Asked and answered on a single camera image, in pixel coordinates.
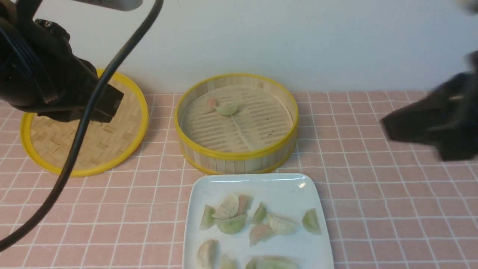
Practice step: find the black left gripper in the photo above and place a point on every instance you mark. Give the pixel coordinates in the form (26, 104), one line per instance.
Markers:
(39, 72)

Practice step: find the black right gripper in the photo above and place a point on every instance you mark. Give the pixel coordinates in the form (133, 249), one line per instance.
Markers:
(447, 118)

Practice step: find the green dumpling right plate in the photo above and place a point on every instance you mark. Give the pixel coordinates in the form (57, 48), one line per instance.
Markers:
(310, 222)

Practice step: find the white dumpling plate centre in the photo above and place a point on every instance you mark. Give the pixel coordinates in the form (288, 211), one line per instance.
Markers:
(280, 225)

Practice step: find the small green dumpling plate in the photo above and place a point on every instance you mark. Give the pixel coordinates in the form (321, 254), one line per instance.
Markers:
(260, 214)

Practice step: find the white square plate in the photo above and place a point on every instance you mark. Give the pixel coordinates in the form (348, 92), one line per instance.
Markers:
(289, 195)

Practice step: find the pink dumpling plate top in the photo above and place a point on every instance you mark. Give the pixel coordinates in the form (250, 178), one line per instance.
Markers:
(244, 204)

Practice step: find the pink dumpling plate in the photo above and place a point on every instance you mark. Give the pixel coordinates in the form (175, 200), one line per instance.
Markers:
(244, 204)
(260, 233)

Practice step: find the pink dumpling plate centre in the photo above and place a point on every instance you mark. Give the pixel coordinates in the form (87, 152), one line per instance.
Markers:
(260, 233)

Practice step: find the green dumpling plate left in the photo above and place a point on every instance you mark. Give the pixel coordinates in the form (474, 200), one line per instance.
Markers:
(207, 220)

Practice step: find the green dumpling plate bottom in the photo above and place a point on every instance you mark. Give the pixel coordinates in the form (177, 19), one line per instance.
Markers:
(271, 262)

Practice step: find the white dumpling plate top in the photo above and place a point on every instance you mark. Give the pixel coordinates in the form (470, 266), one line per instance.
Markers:
(228, 208)

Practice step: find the green dumpling plate centre-left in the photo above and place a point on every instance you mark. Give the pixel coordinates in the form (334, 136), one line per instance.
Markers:
(231, 226)

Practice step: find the white dumpling plate bottom-left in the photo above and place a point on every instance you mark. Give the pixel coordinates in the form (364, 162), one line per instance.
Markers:
(206, 255)

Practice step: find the pale dumpling plate bottom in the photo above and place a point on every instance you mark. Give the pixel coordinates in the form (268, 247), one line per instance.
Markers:
(227, 263)

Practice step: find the woven bamboo steamer lid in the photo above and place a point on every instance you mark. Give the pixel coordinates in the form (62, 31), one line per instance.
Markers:
(106, 145)

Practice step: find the pink checkered tablecloth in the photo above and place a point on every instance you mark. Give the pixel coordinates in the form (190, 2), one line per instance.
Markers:
(387, 205)

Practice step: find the pink dumpling in steamer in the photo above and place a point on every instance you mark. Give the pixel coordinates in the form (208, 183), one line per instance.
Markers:
(211, 105)

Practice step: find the green dumpling in steamer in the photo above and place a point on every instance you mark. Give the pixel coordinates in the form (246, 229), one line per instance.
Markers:
(227, 110)

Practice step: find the bamboo steamer basket yellow rim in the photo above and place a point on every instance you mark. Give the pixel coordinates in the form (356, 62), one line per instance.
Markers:
(258, 138)

